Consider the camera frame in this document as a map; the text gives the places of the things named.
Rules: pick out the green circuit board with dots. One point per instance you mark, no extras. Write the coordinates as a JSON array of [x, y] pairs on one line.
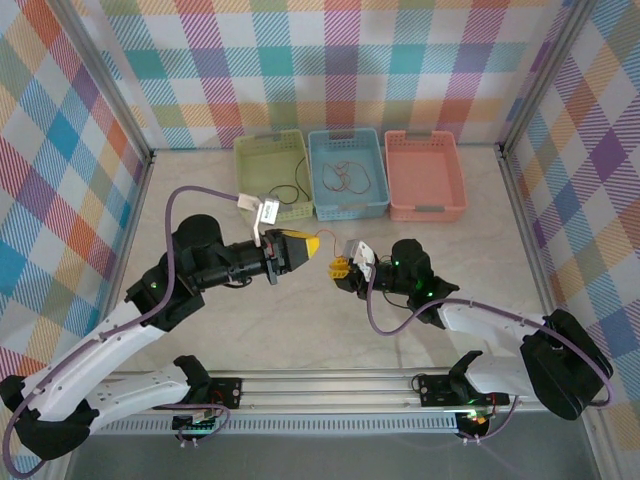
[[197, 425]]

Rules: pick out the aluminium side rail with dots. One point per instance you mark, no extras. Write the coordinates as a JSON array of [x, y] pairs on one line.
[[530, 250], [135, 225]]

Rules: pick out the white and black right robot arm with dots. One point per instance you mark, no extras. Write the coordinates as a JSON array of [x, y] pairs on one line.
[[490, 320]]

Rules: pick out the green plastic basket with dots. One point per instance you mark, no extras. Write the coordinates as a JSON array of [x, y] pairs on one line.
[[255, 170]]

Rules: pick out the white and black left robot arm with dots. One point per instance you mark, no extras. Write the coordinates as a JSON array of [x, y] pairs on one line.
[[100, 350]]

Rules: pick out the pink plastic basket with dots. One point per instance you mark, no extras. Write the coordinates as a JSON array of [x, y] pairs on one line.
[[425, 170]]

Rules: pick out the blue plastic basket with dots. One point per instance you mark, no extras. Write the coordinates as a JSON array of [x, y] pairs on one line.
[[350, 210]]

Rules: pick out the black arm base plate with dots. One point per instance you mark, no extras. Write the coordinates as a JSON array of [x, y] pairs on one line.
[[435, 390], [230, 392]]

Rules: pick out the aluminium frame post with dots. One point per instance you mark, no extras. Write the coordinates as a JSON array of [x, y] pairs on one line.
[[545, 75], [100, 75]]

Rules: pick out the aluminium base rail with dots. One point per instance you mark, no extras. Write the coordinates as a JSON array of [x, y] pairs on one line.
[[325, 387]]

